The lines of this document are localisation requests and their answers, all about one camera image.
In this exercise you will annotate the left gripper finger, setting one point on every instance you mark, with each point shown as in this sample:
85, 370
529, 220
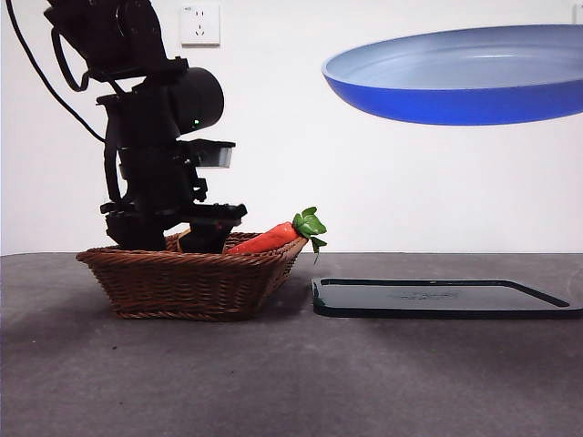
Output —
207, 239
136, 234

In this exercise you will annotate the blue round plate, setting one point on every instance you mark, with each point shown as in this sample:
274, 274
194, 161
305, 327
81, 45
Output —
455, 100

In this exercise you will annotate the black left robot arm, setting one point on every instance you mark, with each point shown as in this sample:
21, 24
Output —
136, 104

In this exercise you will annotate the yellow-brown potato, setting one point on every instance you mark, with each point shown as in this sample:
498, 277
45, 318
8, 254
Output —
183, 242

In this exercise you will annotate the brown wicker basket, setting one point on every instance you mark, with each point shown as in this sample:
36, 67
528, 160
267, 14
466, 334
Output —
182, 287

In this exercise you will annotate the orange carrot with green leaves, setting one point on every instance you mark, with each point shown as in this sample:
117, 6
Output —
268, 240

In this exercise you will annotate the black glass board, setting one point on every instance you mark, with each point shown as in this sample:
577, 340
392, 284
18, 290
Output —
432, 298

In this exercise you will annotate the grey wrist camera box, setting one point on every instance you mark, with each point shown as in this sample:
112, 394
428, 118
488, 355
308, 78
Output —
214, 155

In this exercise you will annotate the white wall socket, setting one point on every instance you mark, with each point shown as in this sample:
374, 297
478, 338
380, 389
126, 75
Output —
200, 25

